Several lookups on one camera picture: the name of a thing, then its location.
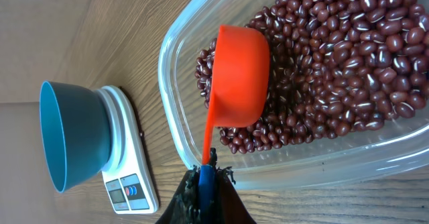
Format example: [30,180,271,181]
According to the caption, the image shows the orange measuring scoop blue handle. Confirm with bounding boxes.
[198,25,270,223]

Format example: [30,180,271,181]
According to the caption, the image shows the clear plastic food container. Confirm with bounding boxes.
[158,0,428,190]

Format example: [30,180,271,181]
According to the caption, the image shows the white digital kitchen scale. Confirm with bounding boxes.
[96,85,159,215]

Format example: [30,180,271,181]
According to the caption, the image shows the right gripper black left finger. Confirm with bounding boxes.
[156,166,201,224]

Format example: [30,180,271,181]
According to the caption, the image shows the red adzuki beans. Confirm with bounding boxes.
[194,0,429,155]

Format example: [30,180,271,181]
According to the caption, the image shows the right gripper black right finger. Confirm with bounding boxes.
[216,166,256,224]

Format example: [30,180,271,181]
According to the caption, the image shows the blue plastic bowl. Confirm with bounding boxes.
[39,81,111,193]

